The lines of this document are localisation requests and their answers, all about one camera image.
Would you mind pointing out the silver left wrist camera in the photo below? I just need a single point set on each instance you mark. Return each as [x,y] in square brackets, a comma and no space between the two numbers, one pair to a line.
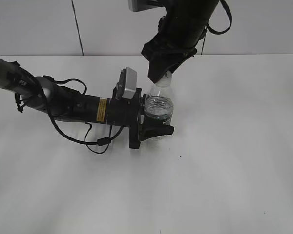
[126,86]

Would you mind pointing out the clear Cestbon water bottle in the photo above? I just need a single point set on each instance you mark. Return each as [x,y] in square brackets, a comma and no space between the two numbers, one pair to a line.
[159,103]

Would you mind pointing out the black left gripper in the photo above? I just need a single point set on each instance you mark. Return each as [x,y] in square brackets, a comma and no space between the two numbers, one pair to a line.
[126,113]

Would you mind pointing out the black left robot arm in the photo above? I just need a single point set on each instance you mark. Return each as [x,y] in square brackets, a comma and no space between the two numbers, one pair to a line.
[58,101]

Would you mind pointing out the white green bottle cap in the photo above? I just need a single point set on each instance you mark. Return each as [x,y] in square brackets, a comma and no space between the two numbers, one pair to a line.
[166,78]

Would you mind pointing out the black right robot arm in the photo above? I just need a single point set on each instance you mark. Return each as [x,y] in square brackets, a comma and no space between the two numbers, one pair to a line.
[179,31]

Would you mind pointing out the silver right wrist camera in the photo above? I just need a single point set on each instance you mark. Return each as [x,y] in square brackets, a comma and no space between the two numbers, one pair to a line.
[142,5]

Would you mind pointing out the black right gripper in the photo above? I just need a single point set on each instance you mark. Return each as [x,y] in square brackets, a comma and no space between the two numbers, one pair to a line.
[164,56]

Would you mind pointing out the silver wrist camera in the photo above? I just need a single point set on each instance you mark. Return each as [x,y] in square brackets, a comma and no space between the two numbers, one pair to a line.
[142,5]
[126,86]

